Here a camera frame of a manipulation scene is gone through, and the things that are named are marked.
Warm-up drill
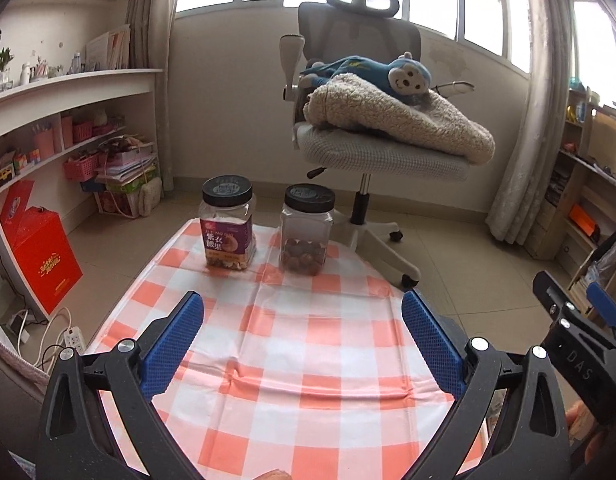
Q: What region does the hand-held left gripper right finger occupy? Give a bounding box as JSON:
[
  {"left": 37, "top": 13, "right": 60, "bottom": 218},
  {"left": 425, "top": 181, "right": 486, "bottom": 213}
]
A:
[{"left": 402, "top": 289, "right": 572, "bottom": 480}]

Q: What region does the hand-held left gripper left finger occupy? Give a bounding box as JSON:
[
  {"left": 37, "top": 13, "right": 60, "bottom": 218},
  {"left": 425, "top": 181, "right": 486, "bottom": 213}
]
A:
[{"left": 35, "top": 291, "right": 205, "bottom": 480}]

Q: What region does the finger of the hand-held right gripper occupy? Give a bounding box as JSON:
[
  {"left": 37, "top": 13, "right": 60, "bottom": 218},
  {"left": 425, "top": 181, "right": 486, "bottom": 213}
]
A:
[
  {"left": 533, "top": 271, "right": 578, "bottom": 322},
  {"left": 587, "top": 282, "right": 616, "bottom": 333}
]

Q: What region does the person's right hand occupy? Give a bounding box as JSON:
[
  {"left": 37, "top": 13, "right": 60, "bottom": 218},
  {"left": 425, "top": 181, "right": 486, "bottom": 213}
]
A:
[{"left": 565, "top": 404, "right": 608, "bottom": 467}]

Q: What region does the grey folded umbrella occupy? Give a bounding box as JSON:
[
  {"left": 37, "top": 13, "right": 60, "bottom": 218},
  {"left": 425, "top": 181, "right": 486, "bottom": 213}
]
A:
[{"left": 588, "top": 230, "right": 616, "bottom": 291}]

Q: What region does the wooden desk shelf unit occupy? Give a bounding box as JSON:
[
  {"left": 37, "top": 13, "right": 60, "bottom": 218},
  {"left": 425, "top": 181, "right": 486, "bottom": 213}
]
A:
[{"left": 525, "top": 87, "right": 616, "bottom": 306}]

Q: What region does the orange box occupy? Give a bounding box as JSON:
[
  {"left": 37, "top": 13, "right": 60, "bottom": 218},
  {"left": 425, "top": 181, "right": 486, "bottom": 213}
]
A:
[{"left": 568, "top": 203, "right": 601, "bottom": 238}]

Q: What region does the white power strip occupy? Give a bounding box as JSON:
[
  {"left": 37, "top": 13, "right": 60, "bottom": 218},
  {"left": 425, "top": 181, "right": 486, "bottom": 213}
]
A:
[{"left": 62, "top": 326, "right": 86, "bottom": 356}]

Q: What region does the purple label nut jar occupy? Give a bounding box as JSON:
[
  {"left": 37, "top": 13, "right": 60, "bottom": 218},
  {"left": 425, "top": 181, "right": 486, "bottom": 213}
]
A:
[{"left": 198, "top": 175, "right": 257, "bottom": 271}]

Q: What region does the orange white checkered tablecloth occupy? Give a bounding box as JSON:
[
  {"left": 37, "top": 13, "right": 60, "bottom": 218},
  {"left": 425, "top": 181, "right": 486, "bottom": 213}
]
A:
[{"left": 82, "top": 217, "right": 489, "bottom": 480}]

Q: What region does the red gift bag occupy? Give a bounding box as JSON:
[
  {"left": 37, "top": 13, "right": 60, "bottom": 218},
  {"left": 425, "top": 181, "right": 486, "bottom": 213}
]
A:
[{"left": 0, "top": 180, "right": 83, "bottom": 316}]

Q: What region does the beige curtain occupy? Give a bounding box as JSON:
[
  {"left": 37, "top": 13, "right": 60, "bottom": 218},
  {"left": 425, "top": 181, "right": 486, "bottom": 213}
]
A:
[
  {"left": 125, "top": 0, "right": 189, "bottom": 193},
  {"left": 485, "top": 0, "right": 576, "bottom": 246}
]

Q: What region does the clear jar with brown nuts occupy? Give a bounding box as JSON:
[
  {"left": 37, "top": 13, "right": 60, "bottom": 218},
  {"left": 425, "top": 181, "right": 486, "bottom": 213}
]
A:
[{"left": 279, "top": 183, "right": 336, "bottom": 277}]

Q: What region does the stack of papers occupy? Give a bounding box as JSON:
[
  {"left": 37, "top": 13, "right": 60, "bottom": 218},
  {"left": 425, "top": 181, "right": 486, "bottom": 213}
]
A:
[{"left": 95, "top": 137, "right": 159, "bottom": 193}]

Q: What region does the pink plastic basket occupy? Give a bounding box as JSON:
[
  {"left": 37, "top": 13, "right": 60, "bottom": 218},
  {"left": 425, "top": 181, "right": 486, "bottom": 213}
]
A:
[{"left": 62, "top": 154, "right": 98, "bottom": 182}]

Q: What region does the beige fleece blanket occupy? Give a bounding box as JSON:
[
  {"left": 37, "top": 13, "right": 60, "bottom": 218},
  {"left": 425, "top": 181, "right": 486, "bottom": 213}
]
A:
[{"left": 305, "top": 72, "right": 496, "bottom": 165}]

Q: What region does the blue monkey plush toy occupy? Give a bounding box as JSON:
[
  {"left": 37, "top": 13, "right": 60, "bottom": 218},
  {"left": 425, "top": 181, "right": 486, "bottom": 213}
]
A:
[{"left": 299, "top": 52, "right": 433, "bottom": 107}]

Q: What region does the white bookshelf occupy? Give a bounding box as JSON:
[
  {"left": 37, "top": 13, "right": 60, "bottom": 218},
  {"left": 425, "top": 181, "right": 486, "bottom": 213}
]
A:
[{"left": 0, "top": 0, "right": 163, "bottom": 321}]

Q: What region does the grey office chair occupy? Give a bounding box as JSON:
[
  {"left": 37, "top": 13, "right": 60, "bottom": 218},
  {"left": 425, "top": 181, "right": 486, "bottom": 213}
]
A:
[{"left": 279, "top": 0, "right": 496, "bottom": 288}]

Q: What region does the white cable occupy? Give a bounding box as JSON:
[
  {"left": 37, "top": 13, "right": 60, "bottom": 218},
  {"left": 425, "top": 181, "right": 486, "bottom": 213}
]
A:
[{"left": 18, "top": 307, "right": 73, "bottom": 368}]

